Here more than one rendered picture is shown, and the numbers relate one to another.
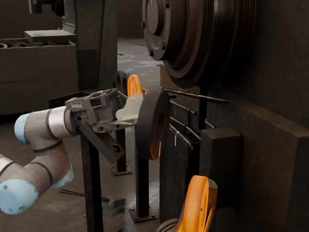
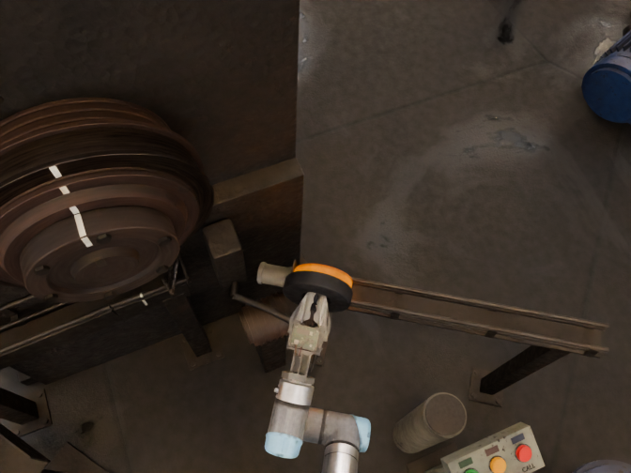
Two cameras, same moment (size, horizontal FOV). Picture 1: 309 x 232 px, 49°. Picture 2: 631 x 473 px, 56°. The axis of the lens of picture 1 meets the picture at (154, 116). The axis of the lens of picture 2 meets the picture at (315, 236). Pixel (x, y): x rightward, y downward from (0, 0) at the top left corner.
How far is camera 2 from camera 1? 1.35 m
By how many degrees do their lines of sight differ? 77
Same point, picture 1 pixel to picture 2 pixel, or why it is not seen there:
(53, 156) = not seen: hidden behind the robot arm
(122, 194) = not seen: outside the picture
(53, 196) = not seen: outside the picture
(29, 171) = (342, 423)
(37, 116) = (299, 422)
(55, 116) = (307, 396)
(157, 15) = (135, 262)
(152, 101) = (338, 282)
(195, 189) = (336, 273)
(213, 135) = (235, 247)
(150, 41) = (89, 292)
